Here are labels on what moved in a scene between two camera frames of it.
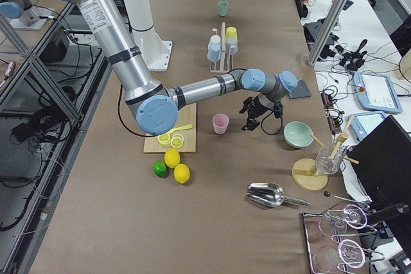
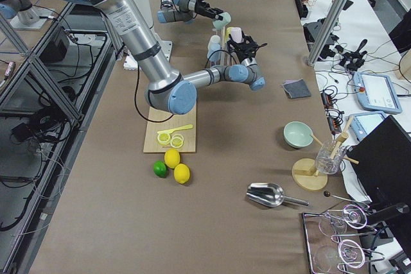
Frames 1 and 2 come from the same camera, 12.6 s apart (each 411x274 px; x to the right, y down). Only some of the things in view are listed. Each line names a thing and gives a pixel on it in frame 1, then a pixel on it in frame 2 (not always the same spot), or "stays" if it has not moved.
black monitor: x=382 y=159 stays
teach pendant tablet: x=376 y=92 stays
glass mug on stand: x=330 y=157 stays
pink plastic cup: x=220 y=122 → x=236 y=34
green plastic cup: x=222 y=6 → x=221 y=24
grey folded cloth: x=300 y=91 stays
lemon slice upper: x=164 y=139 stays
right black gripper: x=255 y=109 → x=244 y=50
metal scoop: x=271 y=194 stays
